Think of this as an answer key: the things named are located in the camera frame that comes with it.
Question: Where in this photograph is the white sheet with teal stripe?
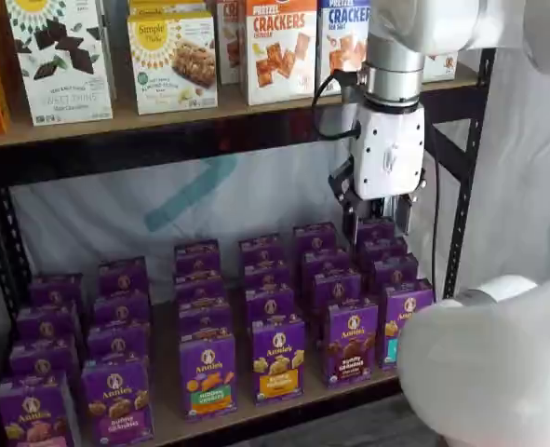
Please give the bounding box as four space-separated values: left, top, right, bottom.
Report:
8 139 448 308

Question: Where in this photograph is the yellow pretzel crackers box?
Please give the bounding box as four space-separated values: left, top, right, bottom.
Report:
423 49 460 83

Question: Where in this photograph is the white fabric curtain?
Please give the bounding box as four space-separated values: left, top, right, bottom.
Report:
450 46 550 299

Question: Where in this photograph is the white Sweet Thins box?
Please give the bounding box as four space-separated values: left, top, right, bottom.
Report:
4 0 116 127

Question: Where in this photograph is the purple Annie's box yellow band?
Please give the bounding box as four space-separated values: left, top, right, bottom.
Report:
241 259 290 290
245 284 297 323
237 234 285 264
250 317 306 407

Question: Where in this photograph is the white almond flour bars box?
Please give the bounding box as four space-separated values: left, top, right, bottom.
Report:
126 11 219 116
128 0 210 18

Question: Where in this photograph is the black metal shelf rack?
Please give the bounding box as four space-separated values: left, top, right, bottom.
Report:
0 46 497 447

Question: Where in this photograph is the purple Annie's box magenta band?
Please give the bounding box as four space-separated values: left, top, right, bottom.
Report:
81 358 155 447
97 256 150 295
87 322 151 363
92 289 153 327

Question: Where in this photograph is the wooden shelf board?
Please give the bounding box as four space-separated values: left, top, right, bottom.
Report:
69 278 438 447
0 62 483 150

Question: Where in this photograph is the thin black hanging cable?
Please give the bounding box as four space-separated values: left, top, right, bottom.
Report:
430 153 444 304

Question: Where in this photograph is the blue pretzel crackers box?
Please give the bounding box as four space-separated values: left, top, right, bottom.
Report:
316 0 373 98

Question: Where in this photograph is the orange pretzel crackers box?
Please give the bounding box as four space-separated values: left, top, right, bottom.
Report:
216 0 247 86
241 0 319 107

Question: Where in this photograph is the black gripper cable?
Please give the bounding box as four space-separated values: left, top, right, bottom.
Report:
311 69 367 142

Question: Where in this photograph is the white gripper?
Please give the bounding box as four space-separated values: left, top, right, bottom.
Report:
327 99 428 249

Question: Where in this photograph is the purple Annie's box teal band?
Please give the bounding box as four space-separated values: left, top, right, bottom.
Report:
371 254 420 286
382 280 436 373
358 236 409 260
354 217 396 241

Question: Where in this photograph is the purple Annie's box pink band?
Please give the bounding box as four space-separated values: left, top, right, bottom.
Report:
8 335 81 379
27 273 86 308
15 303 79 342
0 372 81 447

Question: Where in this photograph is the purple Annie's box green band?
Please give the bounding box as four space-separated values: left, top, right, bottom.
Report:
173 239 221 262
175 257 223 281
176 277 229 308
179 303 234 337
179 332 238 423

